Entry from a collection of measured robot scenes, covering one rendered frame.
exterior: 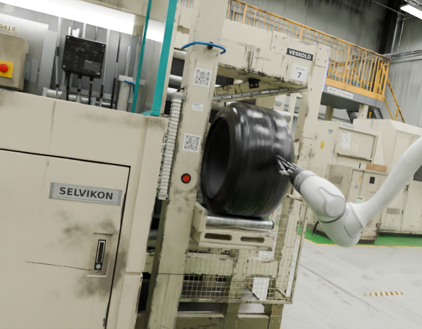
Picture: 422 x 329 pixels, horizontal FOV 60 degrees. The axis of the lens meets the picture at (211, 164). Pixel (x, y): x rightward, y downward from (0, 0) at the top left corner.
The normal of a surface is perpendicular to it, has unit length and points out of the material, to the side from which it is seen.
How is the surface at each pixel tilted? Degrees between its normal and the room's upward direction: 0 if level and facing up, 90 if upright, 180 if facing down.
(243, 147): 79
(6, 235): 90
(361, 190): 90
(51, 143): 90
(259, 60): 90
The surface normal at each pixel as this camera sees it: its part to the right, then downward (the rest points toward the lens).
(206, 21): 0.30, 0.10
